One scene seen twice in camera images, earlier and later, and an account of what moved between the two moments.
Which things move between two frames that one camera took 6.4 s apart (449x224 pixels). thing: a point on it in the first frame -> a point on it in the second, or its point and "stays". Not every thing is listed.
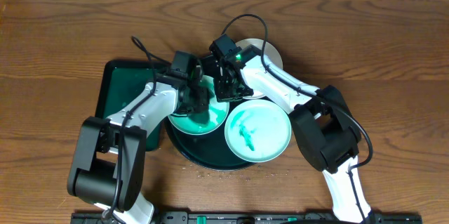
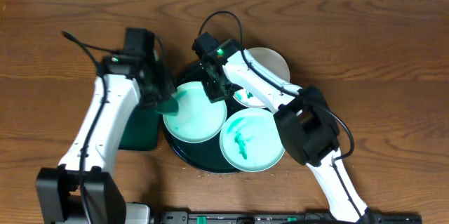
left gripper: x=198 y=99 -> x=158 y=94
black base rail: x=248 y=218 stays
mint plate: x=207 y=121 stays
